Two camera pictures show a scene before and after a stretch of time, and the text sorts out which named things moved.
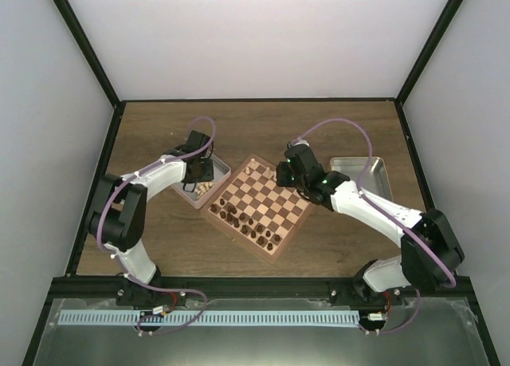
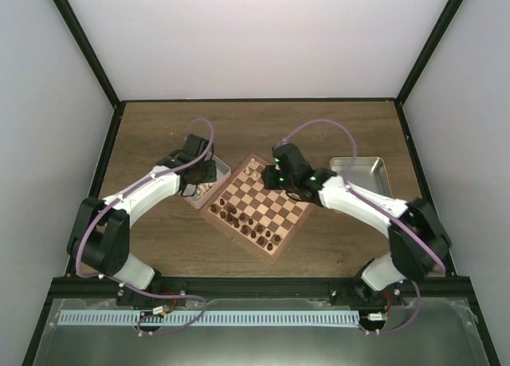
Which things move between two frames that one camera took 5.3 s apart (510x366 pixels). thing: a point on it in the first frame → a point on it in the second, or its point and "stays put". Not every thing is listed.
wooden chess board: (252, 210) stays put
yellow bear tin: (375, 179) stays put
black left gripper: (208, 176) stays put
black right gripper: (280, 173) → (268, 182)
